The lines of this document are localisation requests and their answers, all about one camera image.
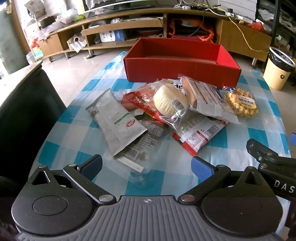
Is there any white wafer packet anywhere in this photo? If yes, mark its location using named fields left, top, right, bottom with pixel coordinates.
left=162, top=78, right=185, bottom=93

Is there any yellow waffle packet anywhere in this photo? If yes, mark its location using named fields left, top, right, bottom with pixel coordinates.
left=223, top=87, right=259, bottom=117

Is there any white storage cart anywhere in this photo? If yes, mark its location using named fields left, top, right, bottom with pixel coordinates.
left=23, top=14, right=44, bottom=64

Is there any grey snack packet green print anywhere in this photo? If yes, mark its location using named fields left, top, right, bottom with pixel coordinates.
left=85, top=88, right=148, bottom=157

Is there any printed carton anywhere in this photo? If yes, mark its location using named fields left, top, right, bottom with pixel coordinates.
left=24, top=0, right=44, bottom=13

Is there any dark clear snack packet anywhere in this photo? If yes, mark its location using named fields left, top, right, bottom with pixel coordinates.
left=113, top=113, right=174, bottom=173

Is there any red white spicy strip packet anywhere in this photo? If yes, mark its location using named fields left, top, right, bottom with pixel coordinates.
left=172, top=115, right=228, bottom=158

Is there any red cardboard box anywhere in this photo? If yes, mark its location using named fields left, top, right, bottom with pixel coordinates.
left=123, top=38, right=242, bottom=90

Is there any white plastic bag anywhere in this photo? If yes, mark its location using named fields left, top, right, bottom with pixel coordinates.
left=60, top=9, right=78, bottom=24

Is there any red plastic bag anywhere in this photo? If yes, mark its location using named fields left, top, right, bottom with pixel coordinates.
left=248, top=22, right=265, bottom=32

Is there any orange plastic bag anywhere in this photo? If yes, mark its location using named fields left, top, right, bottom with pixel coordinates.
left=168, top=19, right=214, bottom=43

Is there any white brown bread packet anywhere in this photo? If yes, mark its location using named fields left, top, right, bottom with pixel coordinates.
left=180, top=75, right=241, bottom=124

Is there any dark furniture piece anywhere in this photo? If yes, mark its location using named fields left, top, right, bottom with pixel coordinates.
left=0, top=60, right=67, bottom=197

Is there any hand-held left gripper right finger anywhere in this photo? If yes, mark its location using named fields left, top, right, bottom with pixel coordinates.
left=178, top=156, right=266, bottom=205

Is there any small open cardboard box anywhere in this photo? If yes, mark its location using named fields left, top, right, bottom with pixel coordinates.
left=67, top=35, right=87, bottom=52

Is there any white bun clear packet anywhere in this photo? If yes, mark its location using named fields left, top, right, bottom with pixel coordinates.
left=150, top=80, right=190, bottom=137

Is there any dark storage shelf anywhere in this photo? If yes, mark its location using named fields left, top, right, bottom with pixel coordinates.
left=257, top=0, right=296, bottom=54

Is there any blue white box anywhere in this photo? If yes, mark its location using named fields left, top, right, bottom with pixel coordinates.
left=99, top=30, right=126, bottom=42

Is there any red candy packet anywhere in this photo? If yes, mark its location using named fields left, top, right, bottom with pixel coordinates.
left=120, top=82, right=169, bottom=126

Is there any cream trash bin black liner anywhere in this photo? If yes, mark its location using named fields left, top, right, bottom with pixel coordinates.
left=263, top=46, right=296, bottom=91

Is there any white lace cloth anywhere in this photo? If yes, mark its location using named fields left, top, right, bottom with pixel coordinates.
left=84, top=0, right=102, bottom=10

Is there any yellow cable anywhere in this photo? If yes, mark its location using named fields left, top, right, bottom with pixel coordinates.
left=206, top=7, right=270, bottom=52

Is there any wooden TV stand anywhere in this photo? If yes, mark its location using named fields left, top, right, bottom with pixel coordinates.
left=37, top=6, right=273, bottom=63

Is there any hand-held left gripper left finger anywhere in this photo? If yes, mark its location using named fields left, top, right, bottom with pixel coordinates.
left=28, top=154, right=117, bottom=205

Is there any white set-top box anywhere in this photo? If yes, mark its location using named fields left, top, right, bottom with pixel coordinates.
left=124, top=17, right=163, bottom=23

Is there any blue white checked tablecloth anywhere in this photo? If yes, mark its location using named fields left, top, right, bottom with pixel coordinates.
left=35, top=50, right=292, bottom=223

